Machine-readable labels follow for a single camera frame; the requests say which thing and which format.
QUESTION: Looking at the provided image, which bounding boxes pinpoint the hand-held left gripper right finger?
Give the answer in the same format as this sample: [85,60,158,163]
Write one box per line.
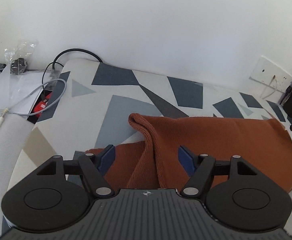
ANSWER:
[177,145,258,198]

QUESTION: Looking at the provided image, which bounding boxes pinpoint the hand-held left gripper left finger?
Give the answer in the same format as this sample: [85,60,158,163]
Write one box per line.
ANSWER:
[36,144,116,199]

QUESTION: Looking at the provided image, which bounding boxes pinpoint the brown knit garment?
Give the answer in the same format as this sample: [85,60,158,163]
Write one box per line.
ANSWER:
[84,113,292,193]

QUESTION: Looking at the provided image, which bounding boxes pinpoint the geometric patterned table mat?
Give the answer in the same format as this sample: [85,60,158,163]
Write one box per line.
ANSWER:
[2,58,292,230]

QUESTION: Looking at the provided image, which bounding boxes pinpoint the red packet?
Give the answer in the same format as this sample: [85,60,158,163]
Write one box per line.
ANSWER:
[33,92,53,113]

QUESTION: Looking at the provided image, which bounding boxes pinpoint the white desk pad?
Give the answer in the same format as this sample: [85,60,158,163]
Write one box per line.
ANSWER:
[0,110,35,218]

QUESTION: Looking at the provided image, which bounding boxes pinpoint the white papers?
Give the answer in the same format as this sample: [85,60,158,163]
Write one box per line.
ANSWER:
[0,64,45,114]

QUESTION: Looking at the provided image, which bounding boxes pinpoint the clear bag with black plug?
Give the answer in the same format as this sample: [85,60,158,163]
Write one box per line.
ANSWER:
[4,39,39,76]

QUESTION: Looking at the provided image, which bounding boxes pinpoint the white charging cable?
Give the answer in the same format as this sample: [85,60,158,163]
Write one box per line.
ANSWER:
[262,75,279,101]

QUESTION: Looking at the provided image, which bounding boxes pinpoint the white wall socket panel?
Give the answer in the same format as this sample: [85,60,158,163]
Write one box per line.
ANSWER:
[249,55,292,98]

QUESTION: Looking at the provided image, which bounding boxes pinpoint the grey cable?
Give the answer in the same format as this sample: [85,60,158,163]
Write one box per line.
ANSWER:
[0,78,67,117]

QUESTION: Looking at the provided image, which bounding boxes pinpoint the thick black cable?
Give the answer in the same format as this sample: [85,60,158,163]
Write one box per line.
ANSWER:
[43,48,104,90]

